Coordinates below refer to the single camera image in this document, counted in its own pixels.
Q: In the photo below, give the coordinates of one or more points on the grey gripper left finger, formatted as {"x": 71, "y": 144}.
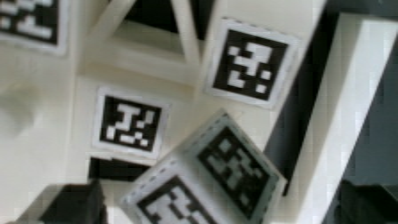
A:
{"x": 69, "y": 204}

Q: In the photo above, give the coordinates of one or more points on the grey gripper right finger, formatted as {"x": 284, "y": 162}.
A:
{"x": 366, "y": 204}

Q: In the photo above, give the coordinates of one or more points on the white tagged cube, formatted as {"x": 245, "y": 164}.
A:
{"x": 213, "y": 184}

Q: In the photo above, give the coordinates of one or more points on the white U-shaped fence frame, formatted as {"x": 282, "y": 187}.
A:
{"x": 355, "y": 64}

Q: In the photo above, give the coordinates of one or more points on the white chair back part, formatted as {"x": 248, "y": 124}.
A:
{"x": 64, "y": 55}

